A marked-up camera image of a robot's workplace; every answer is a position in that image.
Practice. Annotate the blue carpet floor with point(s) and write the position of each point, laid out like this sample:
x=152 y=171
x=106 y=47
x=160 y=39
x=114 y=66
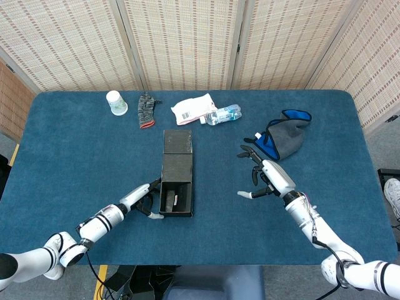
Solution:
x=234 y=234

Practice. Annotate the black foldable cardboard box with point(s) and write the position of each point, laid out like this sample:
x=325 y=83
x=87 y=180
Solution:
x=176 y=168

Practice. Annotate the grey blue cloth pouch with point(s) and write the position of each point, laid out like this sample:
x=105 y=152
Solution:
x=290 y=137

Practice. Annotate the beige woven folding screen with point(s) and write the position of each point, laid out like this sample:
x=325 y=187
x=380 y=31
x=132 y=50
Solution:
x=187 y=43

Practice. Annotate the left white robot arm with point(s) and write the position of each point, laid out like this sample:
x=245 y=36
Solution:
x=97 y=225

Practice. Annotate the white paper cup green print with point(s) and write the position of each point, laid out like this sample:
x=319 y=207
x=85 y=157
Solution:
x=116 y=104

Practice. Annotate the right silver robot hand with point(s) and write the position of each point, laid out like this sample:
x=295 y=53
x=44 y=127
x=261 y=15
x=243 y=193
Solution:
x=278 y=176

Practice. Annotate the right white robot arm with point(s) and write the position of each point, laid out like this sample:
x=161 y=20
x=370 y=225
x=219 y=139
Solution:
x=325 y=231

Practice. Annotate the white plastic package pink print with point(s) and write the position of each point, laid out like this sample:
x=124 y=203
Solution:
x=190 y=109

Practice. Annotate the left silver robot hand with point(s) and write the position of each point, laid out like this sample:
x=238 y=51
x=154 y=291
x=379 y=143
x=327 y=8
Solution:
x=136 y=195

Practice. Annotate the white sneaker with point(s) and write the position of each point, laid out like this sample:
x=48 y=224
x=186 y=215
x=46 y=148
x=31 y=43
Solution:
x=393 y=193

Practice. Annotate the black stand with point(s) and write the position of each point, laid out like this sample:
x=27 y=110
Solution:
x=387 y=173

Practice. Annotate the grey knit glove orange cuff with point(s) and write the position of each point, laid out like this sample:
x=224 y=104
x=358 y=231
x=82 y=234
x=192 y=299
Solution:
x=146 y=109

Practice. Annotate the brown woven screen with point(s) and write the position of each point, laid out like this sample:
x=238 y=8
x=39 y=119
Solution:
x=12 y=103

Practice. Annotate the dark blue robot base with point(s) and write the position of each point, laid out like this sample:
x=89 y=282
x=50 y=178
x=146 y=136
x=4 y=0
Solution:
x=212 y=284

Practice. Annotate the clear plastic water bottle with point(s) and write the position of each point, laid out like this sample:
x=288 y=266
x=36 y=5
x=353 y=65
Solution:
x=223 y=115

